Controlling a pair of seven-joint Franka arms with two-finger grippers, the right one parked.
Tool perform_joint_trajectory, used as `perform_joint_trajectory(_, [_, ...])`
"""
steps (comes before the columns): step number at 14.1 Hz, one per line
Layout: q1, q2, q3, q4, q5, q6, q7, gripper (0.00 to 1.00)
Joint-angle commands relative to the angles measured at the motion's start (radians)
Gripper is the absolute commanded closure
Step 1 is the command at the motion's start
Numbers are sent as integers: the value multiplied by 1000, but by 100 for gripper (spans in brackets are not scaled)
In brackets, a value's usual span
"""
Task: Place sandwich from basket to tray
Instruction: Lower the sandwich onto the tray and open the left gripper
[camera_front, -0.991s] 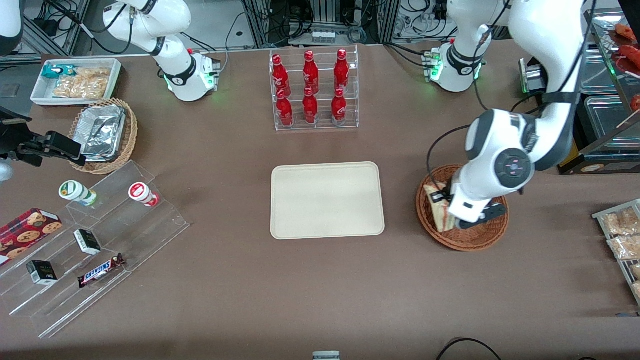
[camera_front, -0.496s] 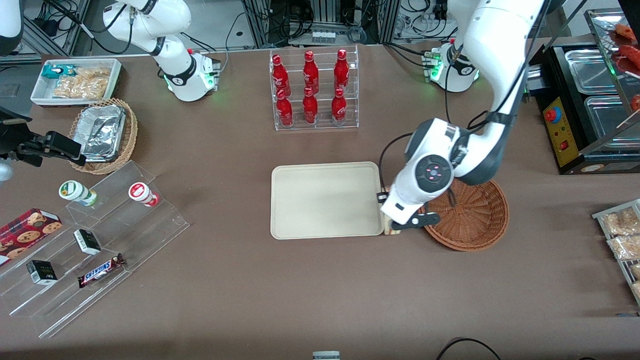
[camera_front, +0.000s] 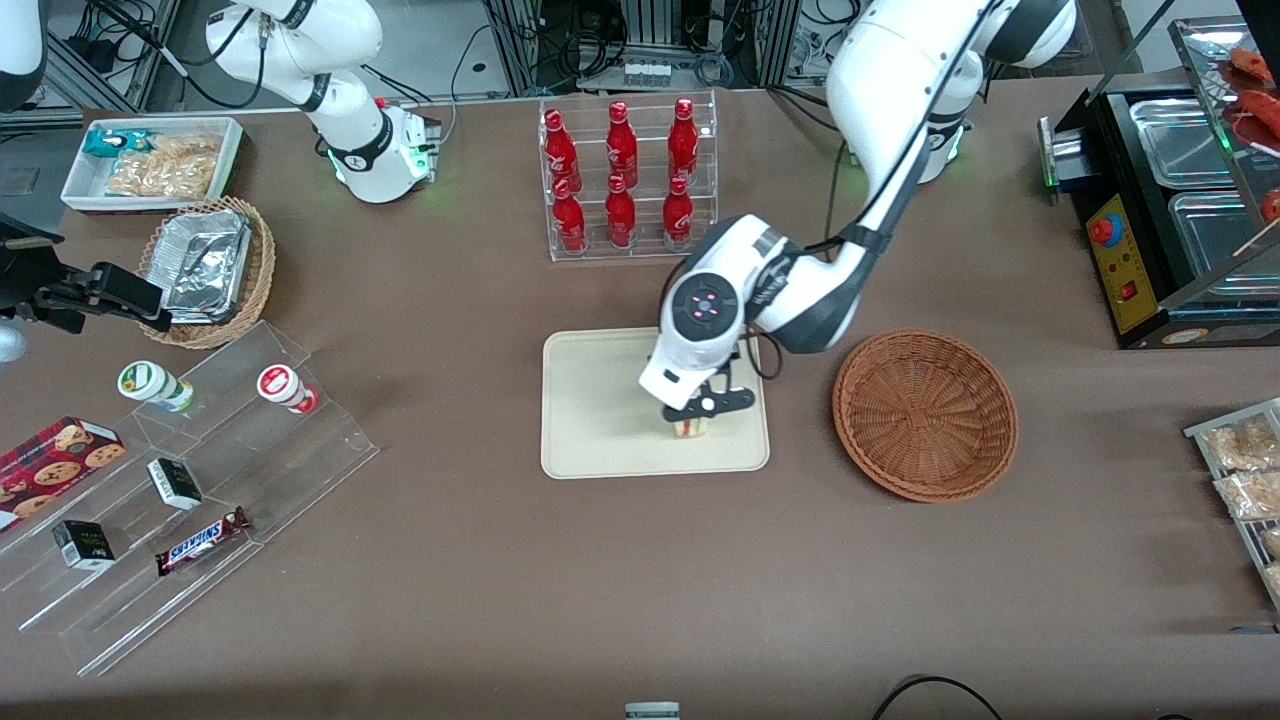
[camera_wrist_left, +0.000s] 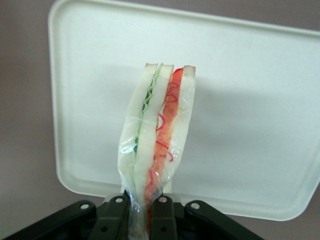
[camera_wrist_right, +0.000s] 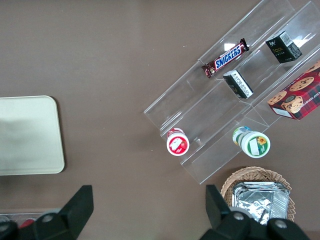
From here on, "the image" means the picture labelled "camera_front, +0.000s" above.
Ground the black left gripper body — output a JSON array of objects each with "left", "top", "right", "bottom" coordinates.
[{"left": 660, "top": 367, "right": 758, "bottom": 424}]

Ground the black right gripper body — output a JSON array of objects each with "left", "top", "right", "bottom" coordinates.
[{"left": 0, "top": 238, "right": 99, "bottom": 336}]

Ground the beige plastic tray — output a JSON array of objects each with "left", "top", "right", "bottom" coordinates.
[{"left": 541, "top": 327, "right": 771, "bottom": 480}]

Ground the aluminium foil tray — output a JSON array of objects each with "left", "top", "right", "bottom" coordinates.
[{"left": 158, "top": 209, "right": 254, "bottom": 325}]

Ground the light oval wicker basket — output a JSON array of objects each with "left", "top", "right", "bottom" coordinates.
[{"left": 136, "top": 196, "right": 278, "bottom": 351}]

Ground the brown round wicker basket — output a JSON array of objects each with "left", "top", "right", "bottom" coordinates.
[{"left": 832, "top": 329, "right": 1020, "bottom": 503}]

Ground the tray of packaged snacks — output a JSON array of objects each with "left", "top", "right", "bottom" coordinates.
[{"left": 1184, "top": 398, "right": 1280, "bottom": 613}]

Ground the green lidded yogurt cup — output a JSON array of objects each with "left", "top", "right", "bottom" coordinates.
[{"left": 117, "top": 360, "right": 197, "bottom": 414}]

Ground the white rectangular plastic bin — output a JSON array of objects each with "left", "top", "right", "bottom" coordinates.
[{"left": 61, "top": 117, "right": 245, "bottom": 215}]

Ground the clear bag of crackers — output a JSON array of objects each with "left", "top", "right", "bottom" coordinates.
[{"left": 104, "top": 134, "right": 223, "bottom": 199}]

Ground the red lidded yogurt cup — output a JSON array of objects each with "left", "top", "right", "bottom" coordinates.
[{"left": 256, "top": 364, "right": 322, "bottom": 416}]

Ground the teal snack packet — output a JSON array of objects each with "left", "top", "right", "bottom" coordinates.
[{"left": 82, "top": 129, "right": 153, "bottom": 160}]

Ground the small black white box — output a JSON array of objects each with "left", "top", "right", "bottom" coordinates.
[{"left": 147, "top": 457, "right": 204, "bottom": 512}]

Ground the red chocolate cookie box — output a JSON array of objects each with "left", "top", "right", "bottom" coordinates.
[{"left": 0, "top": 415, "right": 128, "bottom": 534}]

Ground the clear acrylic stepped display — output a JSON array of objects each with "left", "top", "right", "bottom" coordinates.
[{"left": 0, "top": 320, "right": 382, "bottom": 679}]

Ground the red cola bottle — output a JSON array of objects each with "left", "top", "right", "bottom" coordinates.
[
  {"left": 668, "top": 97, "right": 700, "bottom": 185},
  {"left": 606, "top": 101, "right": 639, "bottom": 189},
  {"left": 552, "top": 178, "right": 589, "bottom": 255},
  {"left": 605, "top": 173, "right": 637, "bottom": 250},
  {"left": 662, "top": 176, "right": 696, "bottom": 254},
  {"left": 543, "top": 108, "right": 583, "bottom": 194}
]

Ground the Snickers chocolate bar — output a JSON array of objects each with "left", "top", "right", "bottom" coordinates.
[{"left": 154, "top": 506, "right": 252, "bottom": 578}]

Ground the small black green box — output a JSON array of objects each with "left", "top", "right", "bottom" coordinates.
[{"left": 52, "top": 519, "right": 117, "bottom": 572}]

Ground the clear acrylic bottle rack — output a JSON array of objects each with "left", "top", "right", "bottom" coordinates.
[{"left": 538, "top": 90, "right": 719, "bottom": 263}]

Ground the black hot food warmer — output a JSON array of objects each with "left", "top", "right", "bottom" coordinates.
[{"left": 1038, "top": 15, "right": 1280, "bottom": 350}]

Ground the steel warmer pan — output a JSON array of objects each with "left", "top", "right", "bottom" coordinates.
[
  {"left": 1128, "top": 96, "right": 1239, "bottom": 190},
  {"left": 1167, "top": 190, "right": 1280, "bottom": 279}
]

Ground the clear bag of pastry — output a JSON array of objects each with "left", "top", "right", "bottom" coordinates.
[
  {"left": 1214, "top": 470, "right": 1280, "bottom": 522},
  {"left": 1204, "top": 414, "right": 1280, "bottom": 472}
]

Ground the red sausage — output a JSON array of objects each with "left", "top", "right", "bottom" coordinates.
[
  {"left": 1227, "top": 46, "right": 1278, "bottom": 84},
  {"left": 1231, "top": 89, "right": 1280, "bottom": 153}
]

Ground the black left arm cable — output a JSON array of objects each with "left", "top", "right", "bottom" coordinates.
[{"left": 738, "top": 0, "right": 1003, "bottom": 381}]

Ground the black looped cable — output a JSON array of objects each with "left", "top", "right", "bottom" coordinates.
[{"left": 870, "top": 676, "right": 1006, "bottom": 720}]

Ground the aluminium frame equipment rack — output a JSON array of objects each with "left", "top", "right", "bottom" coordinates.
[{"left": 482, "top": 0, "right": 803, "bottom": 94}]

